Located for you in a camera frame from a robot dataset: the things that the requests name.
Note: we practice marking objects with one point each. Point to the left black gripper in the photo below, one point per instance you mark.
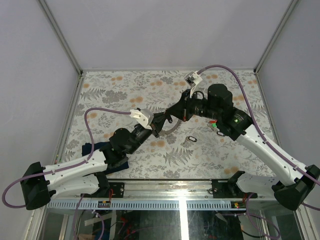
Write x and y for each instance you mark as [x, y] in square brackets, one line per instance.
[158, 122]

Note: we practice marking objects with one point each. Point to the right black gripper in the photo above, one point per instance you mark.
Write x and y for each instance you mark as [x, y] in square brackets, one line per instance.
[182, 109]

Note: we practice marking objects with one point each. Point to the silver keyring holder with rings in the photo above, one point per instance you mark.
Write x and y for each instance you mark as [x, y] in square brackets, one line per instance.
[171, 130]

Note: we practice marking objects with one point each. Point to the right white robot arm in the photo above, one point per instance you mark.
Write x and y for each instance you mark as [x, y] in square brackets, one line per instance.
[292, 182]

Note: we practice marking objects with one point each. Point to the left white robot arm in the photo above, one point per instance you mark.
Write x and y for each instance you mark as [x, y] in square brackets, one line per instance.
[87, 174]

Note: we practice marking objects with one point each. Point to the black oval key tag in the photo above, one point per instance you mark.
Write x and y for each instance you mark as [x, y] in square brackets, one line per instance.
[192, 139]

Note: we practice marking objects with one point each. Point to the floral patterned table mat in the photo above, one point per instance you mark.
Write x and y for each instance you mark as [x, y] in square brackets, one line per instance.
[105, 96]

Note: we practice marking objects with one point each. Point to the dark blue cloth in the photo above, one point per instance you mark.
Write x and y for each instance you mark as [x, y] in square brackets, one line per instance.
[98, 158]

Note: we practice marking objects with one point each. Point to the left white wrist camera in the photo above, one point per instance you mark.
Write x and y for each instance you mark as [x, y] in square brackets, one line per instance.
[143, 116]

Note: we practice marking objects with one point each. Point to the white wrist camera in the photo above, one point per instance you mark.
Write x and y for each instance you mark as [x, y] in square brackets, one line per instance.
[143, 116]
[193, 79]

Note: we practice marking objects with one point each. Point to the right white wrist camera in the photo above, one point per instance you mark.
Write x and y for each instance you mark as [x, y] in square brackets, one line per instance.
[193, 79]

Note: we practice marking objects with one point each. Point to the aluminium front rail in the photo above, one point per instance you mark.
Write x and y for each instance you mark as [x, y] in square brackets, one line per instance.
[160, 187]

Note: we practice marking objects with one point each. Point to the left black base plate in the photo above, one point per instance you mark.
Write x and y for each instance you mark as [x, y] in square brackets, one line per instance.
[116, 190]

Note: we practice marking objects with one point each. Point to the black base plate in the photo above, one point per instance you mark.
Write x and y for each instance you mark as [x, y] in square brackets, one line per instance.
[116, 190]
[226, 189]

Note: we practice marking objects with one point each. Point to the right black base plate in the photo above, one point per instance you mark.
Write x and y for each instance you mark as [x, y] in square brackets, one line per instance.
[226, 189]

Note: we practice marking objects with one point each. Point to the slotted grey cable duct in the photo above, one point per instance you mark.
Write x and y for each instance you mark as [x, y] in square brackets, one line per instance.
[89, 204]

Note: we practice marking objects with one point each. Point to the left aluminium frame post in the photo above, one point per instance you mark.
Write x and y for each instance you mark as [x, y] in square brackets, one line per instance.
[59, 35]

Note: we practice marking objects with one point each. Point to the aluminium frame post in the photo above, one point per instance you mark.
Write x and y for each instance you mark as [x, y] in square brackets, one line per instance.
[280, 27]
[59, 35]

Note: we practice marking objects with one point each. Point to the right aluminium frame post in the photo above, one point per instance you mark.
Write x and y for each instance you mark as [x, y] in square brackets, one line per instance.
[280, 27]

